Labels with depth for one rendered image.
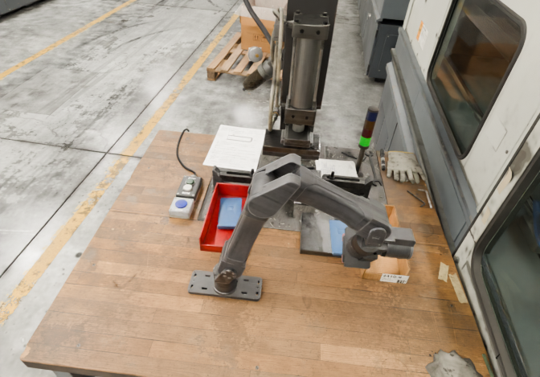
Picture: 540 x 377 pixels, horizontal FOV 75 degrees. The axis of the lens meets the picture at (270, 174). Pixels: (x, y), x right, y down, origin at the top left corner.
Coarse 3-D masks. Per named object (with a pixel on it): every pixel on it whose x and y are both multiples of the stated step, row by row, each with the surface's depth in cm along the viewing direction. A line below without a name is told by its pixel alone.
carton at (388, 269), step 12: (384, 204) 117; (396, 216) 113; (372, 264) 107; (384, 264) 107; (396, 264) 107; (408, 264) 99; (372, 276) 102; (384, 276) 101; (396, 276) 101; (408, 276) 100
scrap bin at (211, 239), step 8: (216, 184) 122; (224, 184) 123; (232, 184) 123; (216, 192) 122; (224, 192) 125; (232, 192) 125; (240, 192) 125; (216, 200) 124; (208, 208) 113; (216, 208) 121; (208, 216) 113; (216, 216) 118; (208, 224) 114; (216, 224) 116; (200, 232) 106; (208, 232) 113; (216, 232) 113; (224, 232) 113; (200, 240) 105; (208, 240) 110; (216, 240) 111; (224, 240) 111; (200, 248) 107; (208, 248) 107; (216, 248) 107
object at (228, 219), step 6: (222, 198) 125; (228, 198) 125; (234, 198) 125; (240, 198) 125; (222, 204) 122; (228, 204) 122; (234, 204) 122; (222, 210) 120; (228, 210) 120; (234, 210) 120; (222, 216) 118; (228, 216) 118; (234, 216) 118; (222, 222) 116; (228, 222) 116; (234, 222) 116; (222, 228) 114; (228, 228) 114; (234, 228) 114
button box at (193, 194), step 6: (180, 138) 151; (180, 162) 139; (186, 168) 136; (198, 180) 128; (180, 186) 125; (192, 186) 125; (198, 186) 126; (180, 192) 123; (186, 192) 123; (192, 192) 123; (198, 192) 127; (186, 198) 122; (192, 198) 122
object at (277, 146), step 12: (276, 132) 116; (288, 132) 109; (300, 132) 109; (264, 144) 111; (276, 144) 111; (288, 144) 108; (300, 144) 107; (312, 144) 110; (300, 156) 111; (312, 156) 111
